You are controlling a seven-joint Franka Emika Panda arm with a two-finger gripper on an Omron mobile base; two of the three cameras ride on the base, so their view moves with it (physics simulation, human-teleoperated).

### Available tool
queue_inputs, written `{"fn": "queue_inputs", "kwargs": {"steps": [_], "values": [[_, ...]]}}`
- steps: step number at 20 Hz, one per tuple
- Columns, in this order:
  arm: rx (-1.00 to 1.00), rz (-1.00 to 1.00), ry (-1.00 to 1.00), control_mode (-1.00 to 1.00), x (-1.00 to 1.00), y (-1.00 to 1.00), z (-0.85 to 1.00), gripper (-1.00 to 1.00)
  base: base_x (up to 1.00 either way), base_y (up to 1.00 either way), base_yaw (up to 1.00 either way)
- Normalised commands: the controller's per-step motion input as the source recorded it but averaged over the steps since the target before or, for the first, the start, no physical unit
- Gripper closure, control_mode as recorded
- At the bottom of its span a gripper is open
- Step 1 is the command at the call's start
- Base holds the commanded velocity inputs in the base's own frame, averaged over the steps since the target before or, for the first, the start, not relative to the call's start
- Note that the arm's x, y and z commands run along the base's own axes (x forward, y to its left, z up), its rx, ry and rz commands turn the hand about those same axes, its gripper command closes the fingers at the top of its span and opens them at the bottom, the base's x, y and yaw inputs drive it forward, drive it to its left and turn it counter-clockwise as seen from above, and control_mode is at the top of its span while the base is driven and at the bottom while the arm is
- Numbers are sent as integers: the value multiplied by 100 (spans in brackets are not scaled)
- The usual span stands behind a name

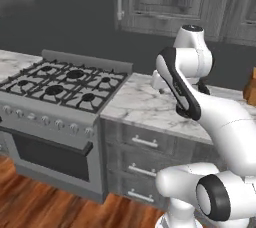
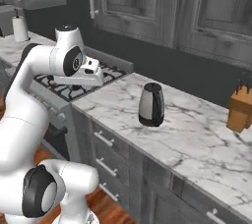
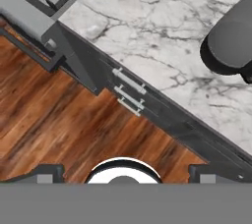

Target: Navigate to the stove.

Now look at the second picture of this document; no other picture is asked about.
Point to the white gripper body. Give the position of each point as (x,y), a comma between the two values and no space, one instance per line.
(82,79)

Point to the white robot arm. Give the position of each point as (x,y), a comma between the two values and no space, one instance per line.
(23,126)

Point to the steel stove with black grates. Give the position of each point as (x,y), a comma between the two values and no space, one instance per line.
(65,92)

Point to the silver and black kettle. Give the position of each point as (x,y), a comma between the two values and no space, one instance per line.
(150,105)

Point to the grey wooden drawer front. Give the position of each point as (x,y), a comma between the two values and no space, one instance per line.
(119,142)
(124,198)
(193,198)
(122,174)

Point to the white paper towel roll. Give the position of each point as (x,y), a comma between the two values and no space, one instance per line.
(20,28)

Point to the wooden knife block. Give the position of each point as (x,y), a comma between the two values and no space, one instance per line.
(240,110)

